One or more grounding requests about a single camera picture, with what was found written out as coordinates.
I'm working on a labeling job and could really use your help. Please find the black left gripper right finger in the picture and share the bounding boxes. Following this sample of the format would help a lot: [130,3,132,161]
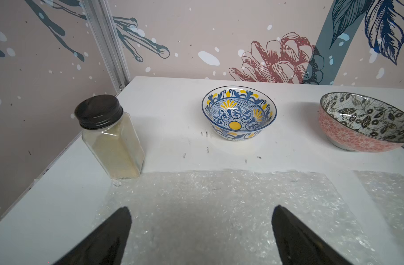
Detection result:
[272,205,351,265]

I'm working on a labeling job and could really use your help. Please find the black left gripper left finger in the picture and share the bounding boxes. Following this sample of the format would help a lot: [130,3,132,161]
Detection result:
[55,207,132,265]

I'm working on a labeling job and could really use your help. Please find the bubble wrap sheet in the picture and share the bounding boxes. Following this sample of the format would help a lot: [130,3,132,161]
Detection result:
[94,170,380,265]
[354,171,404,255]

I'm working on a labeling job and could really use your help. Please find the glass jar black lid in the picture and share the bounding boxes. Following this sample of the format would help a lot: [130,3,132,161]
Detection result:
[74,95,145,180]

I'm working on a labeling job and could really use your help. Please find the pink floral leaf bowl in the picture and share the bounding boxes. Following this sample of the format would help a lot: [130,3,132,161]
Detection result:
[319,92,404,152]

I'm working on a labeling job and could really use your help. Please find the blue yellow patterned bowl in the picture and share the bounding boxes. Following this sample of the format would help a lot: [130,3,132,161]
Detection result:
[202,86,277,141]

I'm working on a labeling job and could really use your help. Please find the aluminium frame post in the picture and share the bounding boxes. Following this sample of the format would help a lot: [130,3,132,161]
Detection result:
[82,0,131,94]

